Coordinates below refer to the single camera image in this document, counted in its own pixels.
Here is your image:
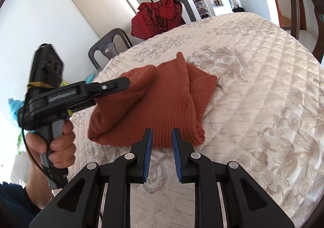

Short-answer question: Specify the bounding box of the rust orange knit sweater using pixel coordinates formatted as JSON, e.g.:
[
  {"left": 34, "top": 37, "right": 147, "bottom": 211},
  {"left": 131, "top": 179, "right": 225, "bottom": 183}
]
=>
[{"left": 88, "top": 52, "right": 217, "bottom": 148}]

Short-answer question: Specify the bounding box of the person's left hand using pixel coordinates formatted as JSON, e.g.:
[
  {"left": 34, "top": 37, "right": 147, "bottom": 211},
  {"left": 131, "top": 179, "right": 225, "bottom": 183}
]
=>
[{"left": 25, "top": 120, "right": 76, "bottom": 169}]

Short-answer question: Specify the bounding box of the blue plastic water jug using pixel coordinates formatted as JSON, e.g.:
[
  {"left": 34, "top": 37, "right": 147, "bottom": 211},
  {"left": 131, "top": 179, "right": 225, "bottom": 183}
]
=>
[{"left": 8, "top": 98, "right": 24, "bottom": 116}]

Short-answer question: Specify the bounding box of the dark chair behind table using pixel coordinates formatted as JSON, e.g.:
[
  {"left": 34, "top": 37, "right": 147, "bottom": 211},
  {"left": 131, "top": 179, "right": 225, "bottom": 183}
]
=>
[{"left": 88, "top": 28, "right": 133, "bottom": 70}]

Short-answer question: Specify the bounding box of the red black checked garment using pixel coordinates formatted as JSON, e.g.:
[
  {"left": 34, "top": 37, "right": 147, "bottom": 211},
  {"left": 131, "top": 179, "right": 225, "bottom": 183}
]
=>
[{"left": 131, "top": 0, "right": 185, "bottom": 40}]

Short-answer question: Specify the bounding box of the chair under checked garment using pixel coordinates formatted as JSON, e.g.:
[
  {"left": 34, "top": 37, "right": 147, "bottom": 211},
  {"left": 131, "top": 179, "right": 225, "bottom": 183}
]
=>
[{"left": 176, "top": 0, "right": 197, "bottom": 22}]

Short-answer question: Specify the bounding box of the shoe rack in hallway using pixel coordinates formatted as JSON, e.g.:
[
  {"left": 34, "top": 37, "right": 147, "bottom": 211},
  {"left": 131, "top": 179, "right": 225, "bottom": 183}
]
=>
[{"left": 193, "top": 0, "right": 210, "bottom": 19}]

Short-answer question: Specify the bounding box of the brown wooden chair right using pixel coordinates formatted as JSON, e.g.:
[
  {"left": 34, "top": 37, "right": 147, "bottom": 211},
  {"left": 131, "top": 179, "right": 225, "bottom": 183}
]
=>
[{"left": 291, "top": 0, "right": 323, "bottom": 63}]

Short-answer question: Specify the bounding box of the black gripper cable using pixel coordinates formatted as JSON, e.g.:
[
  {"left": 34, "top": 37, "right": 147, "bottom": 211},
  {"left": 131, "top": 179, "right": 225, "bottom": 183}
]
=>
[{"left": 22, "top": 126, "right": 62, "bottom": 189}]

